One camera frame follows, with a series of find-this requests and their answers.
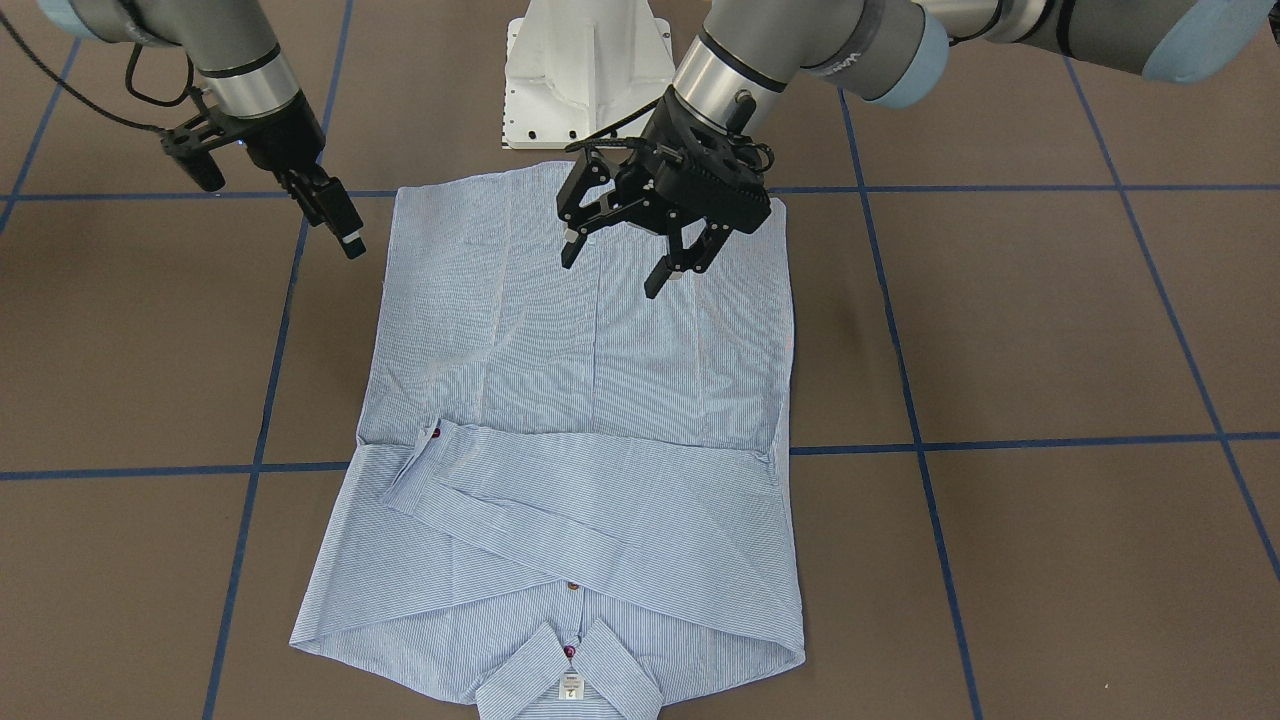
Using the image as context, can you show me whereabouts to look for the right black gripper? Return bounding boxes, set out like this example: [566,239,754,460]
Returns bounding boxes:
[160,92,366,260]

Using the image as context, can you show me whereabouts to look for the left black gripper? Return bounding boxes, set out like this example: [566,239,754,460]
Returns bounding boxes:
[556,88,773,299]

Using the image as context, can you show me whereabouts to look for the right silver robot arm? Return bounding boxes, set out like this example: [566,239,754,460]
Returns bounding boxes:
[38,1,365,259]

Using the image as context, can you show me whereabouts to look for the light blue striped shirt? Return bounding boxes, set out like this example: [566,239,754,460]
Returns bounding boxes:
[289,161,806,719]

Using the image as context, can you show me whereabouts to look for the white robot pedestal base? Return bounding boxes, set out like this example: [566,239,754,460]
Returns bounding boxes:
[500,1,675,150]

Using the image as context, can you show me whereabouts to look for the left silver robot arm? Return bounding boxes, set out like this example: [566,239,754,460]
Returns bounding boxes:
[556,1,1277,299]

